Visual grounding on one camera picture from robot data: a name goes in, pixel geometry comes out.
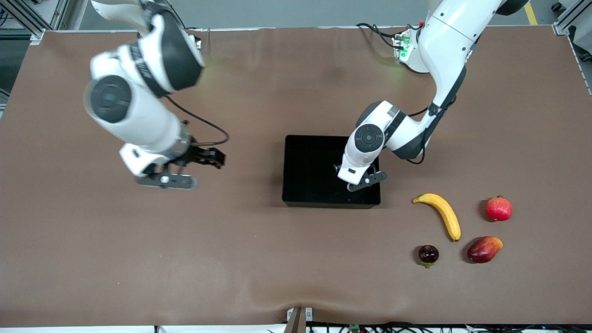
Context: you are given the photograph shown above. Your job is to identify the black plastic box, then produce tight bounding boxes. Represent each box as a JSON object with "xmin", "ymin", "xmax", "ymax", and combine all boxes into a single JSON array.
[{"xmin": 282, "ymin": 135, "xmax": 382, "ymax": 210}]

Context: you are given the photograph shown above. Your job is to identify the yellow banana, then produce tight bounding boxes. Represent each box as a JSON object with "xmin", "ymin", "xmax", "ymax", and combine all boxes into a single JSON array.
[{"xmin": 412, "ymin": 193, "xmax": 462, "ymax": 242}]

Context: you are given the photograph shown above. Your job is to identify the brown table cover mat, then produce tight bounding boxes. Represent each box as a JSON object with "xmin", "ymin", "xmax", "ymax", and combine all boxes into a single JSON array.
[{"xmin": 0, "ymin": 26, "xmax": 592, "ymax": 327}]

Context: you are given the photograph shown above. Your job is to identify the dark purple mangosteen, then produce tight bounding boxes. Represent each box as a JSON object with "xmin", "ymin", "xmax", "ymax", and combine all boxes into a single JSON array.
[{"xmin": 418, "ymin": 245, "xmax": 440, "ymax": 269}]

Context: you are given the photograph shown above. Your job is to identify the red pomegranate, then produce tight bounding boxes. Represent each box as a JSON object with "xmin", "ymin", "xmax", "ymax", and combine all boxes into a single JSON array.
[{"xmin": 485, "ymin": 195, "xmax": 513, "ymax": 222}]

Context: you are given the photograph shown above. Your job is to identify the red yellow mango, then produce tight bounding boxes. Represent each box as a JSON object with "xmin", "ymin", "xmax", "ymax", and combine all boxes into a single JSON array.
[{"xmin": 467, "ymin": 236, "xmax": 504, "ymax": 264}]

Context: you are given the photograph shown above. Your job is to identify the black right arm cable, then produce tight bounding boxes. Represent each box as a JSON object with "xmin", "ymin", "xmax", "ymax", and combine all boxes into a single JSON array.
[{"xmin": 166, "ymin": 95, "xmax": 230, "ymax": 147}]

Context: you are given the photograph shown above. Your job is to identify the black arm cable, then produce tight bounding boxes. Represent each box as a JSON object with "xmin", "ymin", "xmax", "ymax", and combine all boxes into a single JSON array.
[
  {"xmin": 166, "ymin": 95, "xmax": 230, "ymax": 147},
  {"xmin": 407, "ymin": 92, "xmax": 458, "ymax": 165}
]

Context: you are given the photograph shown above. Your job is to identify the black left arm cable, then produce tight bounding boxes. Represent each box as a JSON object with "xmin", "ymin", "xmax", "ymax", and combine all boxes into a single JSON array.
[{"xmin": 407, "ymin": 92, "xmax": 458, "ymax": 165}]

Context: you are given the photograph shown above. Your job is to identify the black left arm base cables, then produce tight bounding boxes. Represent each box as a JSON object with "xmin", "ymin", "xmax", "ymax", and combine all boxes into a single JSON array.
[{"xmin": 355, "ymin": 22, "xmax": 419, "ymax": 49}]

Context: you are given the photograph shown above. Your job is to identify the metal table edge bracket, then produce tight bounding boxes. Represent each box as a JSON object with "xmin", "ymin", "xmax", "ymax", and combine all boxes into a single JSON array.
[{"xmin": 286, "ymin": 307, "xmax": 314, "ymax": 333}]

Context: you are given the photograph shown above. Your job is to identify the aluminium frame strut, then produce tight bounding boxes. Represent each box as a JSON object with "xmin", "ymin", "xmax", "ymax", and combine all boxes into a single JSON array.
[
  {"xmin": 553, "ymin": 0, "xmax": 592, "ymax": 63},
  {"xmin": 0, "ymin": 0, "xmax": 70, "ymax": 44}
]

